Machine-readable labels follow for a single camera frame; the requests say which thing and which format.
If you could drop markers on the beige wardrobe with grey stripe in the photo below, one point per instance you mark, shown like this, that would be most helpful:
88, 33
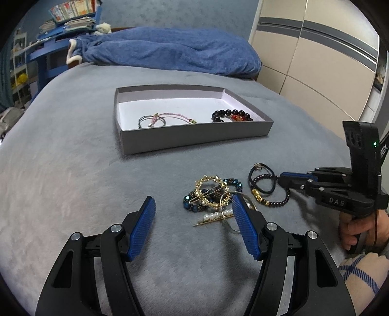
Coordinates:
310, 60

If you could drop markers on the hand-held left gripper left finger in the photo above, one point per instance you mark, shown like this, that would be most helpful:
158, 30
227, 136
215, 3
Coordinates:
142, 231

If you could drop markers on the pearl hair pin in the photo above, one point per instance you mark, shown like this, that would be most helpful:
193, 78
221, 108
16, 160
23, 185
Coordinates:
212, 216

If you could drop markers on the blue fleece blanket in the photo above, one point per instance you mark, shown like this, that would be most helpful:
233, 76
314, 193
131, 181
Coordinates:
170, 50

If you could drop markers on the blue wooden desk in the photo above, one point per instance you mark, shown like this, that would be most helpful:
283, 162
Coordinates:
42, 53

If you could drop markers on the stack of papers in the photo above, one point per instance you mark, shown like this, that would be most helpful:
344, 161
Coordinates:
77, 23

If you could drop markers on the person's right hand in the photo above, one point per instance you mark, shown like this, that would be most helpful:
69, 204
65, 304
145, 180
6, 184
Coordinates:
354, 226

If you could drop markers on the gold beaded hoop hair clip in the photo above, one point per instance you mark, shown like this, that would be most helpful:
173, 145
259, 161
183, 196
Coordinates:
203, 186

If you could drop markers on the yellow toy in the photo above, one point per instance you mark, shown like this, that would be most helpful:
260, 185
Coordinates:
21, 79

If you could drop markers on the white stuffed toy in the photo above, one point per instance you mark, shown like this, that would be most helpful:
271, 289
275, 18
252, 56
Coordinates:
103, 28

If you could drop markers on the row of colourful books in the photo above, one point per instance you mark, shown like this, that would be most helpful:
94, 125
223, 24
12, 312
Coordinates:
73, 8

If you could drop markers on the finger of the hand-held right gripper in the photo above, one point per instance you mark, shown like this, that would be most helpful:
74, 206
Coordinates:
296, 174
293, 183

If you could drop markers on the white shelf unit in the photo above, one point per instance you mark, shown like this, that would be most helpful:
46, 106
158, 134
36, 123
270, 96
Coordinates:
18, 60

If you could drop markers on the grey bedspread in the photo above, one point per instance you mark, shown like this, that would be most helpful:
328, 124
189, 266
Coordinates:
76, 182

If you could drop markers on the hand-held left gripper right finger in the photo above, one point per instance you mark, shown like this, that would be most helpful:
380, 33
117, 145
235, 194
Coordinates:
246, 231

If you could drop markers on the grey cardboard jewelry box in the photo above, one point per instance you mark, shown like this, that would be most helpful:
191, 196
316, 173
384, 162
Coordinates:
170, 103

